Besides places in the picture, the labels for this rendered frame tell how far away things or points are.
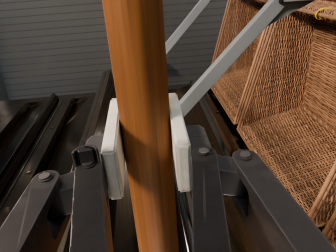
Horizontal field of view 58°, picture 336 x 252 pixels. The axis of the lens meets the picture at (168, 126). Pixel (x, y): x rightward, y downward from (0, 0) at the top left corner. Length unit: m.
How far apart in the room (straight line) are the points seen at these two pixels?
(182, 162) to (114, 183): 0.04
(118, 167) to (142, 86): 0.04
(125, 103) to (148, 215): 0.08
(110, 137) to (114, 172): 0.02
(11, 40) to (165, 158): 3.59
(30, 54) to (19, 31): 0.25
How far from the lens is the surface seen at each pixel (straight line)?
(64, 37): 3.57
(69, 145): 1.32
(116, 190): 0.16
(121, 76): 0.16
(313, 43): 1.23
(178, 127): 0.16
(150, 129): 0.17
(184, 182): 0.16
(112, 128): 0.17
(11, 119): 1.72
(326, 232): 0.78
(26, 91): 3.83
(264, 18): 0.59
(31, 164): 1.27
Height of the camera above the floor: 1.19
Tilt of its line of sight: 3 degrees down
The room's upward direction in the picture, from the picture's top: 96 degrees counter-clockwise
